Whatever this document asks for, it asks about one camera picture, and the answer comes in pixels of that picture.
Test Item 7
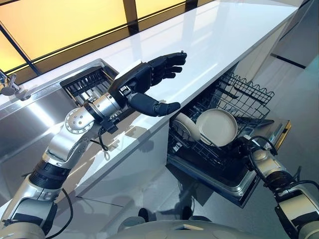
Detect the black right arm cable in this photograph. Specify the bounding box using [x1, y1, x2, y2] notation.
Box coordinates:
[245, 135, 279, 172]

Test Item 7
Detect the black wire dishwasher rack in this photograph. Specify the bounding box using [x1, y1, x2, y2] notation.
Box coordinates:
[168, 98, 271, 176]

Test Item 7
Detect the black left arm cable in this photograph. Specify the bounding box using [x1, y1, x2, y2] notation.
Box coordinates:
[43, 188, 74, 239]

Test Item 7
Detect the large beige plate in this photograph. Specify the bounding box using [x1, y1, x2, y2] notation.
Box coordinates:
[196, 108, 238, 147]

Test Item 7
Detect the white cabinet black base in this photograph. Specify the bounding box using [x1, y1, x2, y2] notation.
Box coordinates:
[271, 0, 319, 69]

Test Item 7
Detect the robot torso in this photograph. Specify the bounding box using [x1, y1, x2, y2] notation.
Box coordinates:
[106, 215, 252, 239]

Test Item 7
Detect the stainless dishwasher door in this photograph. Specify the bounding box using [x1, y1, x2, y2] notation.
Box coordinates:
[165, 119, 292, 209]

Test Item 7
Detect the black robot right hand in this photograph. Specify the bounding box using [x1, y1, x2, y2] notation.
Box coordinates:
[233, 135, 253, 160]

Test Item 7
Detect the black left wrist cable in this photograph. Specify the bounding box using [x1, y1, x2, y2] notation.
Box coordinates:
[98, 125, 110, 151]

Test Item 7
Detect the black wire cutlery rack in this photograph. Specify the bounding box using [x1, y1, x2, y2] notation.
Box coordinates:
[216, 71, 275, 118]

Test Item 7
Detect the black window frame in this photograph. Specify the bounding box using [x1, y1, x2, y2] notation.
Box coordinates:
[0, 0, 217, 75]

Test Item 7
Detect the chrome faucet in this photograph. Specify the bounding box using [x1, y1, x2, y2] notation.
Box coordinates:
[0, 69, 32, 102]

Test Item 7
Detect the small beige plate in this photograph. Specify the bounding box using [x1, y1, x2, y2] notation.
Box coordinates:
[199, 133, 212, 145]

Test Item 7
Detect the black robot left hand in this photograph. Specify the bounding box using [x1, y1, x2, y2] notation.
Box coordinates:
[108, 50, 188, 118]

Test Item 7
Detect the dark robot foot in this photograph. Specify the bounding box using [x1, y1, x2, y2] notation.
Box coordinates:
[181, 206, 193, 220]
[138, 208, 156, 223]

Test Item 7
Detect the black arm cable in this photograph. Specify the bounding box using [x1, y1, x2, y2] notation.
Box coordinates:
[245, 135, 279, 172]
[43, 188, 74, 239]

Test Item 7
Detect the white counter cabinet front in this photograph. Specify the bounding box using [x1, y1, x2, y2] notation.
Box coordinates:
[73, 109, 172, 200]

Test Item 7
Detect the stainless steel sink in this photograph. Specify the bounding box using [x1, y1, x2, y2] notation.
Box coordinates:
[0, 58, 120, 165]

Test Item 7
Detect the black sink drain basket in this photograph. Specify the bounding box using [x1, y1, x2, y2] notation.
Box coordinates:
[60, 66, 118, 107]

